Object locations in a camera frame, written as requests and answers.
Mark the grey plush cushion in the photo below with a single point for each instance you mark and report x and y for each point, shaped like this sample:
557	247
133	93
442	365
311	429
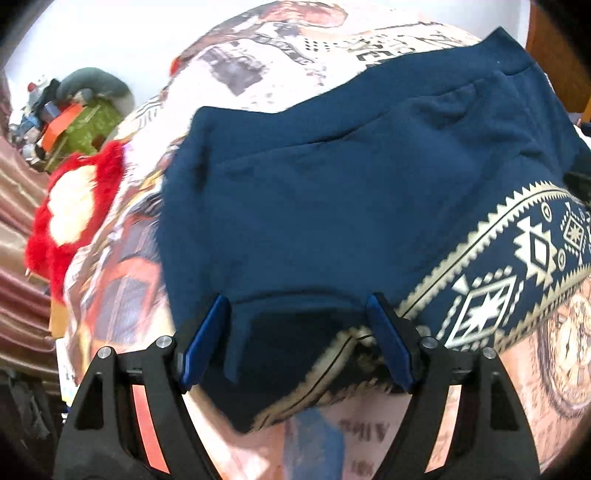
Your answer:
99	83

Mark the brown wooden board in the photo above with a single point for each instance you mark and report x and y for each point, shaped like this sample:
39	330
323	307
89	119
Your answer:
563	50

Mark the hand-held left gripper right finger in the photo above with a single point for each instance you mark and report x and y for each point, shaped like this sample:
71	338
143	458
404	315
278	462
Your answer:
388	337

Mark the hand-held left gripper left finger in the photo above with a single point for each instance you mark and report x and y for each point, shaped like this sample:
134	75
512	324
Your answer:
203	341

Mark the printed blanket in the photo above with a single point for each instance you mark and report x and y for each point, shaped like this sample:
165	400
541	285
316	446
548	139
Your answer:
258	60

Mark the striped brown curtain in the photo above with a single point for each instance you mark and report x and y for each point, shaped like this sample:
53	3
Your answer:
21	258

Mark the orange box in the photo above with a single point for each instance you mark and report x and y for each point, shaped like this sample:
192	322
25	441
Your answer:
57	127

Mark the navy patterned hoodie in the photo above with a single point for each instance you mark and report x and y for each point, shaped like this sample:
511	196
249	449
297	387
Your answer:
332	194

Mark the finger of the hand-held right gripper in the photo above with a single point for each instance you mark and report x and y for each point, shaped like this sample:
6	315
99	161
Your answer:
579	187

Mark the red plush toy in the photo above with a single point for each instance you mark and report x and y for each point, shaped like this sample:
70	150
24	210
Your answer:
74	207

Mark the green box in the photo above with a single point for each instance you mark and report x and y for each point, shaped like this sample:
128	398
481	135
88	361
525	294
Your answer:
87	131

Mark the pile of assorted clutter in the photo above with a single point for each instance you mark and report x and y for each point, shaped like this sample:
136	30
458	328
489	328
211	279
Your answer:
34	115

